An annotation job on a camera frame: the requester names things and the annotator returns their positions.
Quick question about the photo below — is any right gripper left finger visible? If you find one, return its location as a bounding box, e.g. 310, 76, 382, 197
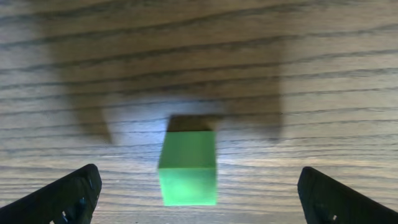
0, 164, 103, 224

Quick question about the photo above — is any green cube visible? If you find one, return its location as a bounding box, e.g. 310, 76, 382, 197
157, 130, 218, 207

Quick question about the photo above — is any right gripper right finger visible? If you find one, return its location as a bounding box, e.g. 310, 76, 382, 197
297, 166, 398, 224

